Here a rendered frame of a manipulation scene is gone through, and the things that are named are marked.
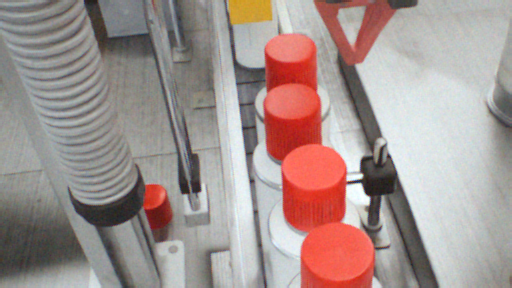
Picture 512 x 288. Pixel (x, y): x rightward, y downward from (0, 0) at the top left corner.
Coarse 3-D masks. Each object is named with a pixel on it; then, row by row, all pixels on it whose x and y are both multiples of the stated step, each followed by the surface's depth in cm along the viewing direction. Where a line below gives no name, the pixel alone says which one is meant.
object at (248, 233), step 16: (224, 16) 62; (224, 32) 60; (224, 48) 58; (224, 64) 56; (224, 80) 54; (224, 96) 52; (240, 128) 49; (240, 144) 48; (240, 160) 47; (240, 176) 46; (240, 192) 44; (240, 208) 43; (240, 224) 42; (256, 240) 41; (256, 256) 40; (256, 272) 39
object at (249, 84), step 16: (224, 0) 80; (240, 80) 67; (256, 80) 67; (240, 96) 65; (240, 112) 63; (256, 128) 62; (256, 144) 60; (256, 192) 55; (256, 208) 54; (256, 224) 53
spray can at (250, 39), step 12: (276, 0) 65; (276, 12) 65; (240, 24) 64; (252, 24) 64; (264, 24) 64; (276, 24) 66; (240, 36) 66; (252, 36) 65; (264, 36) 65; (240, 48) 67; (252, 48) 66; (264, 48) 66; (240, 60) 68; (252, 60) 67; (264, 60) 68
